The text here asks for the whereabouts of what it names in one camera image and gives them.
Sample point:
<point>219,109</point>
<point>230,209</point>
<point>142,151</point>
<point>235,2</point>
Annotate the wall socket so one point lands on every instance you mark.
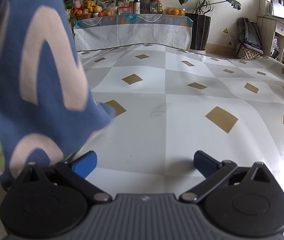
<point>231,40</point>

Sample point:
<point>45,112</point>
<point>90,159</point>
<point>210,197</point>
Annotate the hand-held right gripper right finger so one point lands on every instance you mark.
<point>203,163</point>

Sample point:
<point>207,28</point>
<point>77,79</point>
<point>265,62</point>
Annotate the fruit basket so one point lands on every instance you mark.
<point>85,11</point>

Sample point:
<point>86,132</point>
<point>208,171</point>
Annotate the golden bottle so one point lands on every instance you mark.
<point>159,5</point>

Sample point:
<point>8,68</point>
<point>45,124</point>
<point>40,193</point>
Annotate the patterned woven basket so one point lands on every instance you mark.
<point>248,52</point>

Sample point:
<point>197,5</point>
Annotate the monstera plant in black pot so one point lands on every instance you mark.
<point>200,30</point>

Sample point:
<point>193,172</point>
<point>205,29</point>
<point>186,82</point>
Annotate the grey backpack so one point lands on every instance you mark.
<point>249,30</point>

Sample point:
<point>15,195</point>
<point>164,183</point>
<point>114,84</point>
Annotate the grey picture frame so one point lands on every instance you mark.
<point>145,5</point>

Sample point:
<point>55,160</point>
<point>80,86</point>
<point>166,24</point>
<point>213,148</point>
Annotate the green glass jar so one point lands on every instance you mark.
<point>154,7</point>

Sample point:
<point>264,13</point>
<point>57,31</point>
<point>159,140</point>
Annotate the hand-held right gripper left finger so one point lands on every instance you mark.
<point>85,164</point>

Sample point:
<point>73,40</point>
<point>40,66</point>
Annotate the tray of oranges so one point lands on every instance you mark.
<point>175,11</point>

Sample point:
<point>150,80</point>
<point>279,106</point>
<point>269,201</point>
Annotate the side table with patterned tablecloth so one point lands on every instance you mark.
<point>132,32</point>

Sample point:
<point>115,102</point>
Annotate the white thermos bottle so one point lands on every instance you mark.
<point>137,6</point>

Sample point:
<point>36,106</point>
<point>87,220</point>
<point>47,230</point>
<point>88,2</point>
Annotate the grey white checkered mat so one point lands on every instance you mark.
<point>157,130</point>

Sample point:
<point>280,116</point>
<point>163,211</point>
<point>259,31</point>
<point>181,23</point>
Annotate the red-lid food container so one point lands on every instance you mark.
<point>125,10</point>

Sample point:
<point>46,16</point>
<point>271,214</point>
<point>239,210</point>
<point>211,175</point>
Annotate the yellow warning sticker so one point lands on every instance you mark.
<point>225,31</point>

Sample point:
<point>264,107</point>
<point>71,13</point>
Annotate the blue letter-print pants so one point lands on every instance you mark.
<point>44,55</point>

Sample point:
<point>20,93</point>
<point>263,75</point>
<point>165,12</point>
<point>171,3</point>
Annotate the white monitor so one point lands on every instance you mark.
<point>280,10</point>

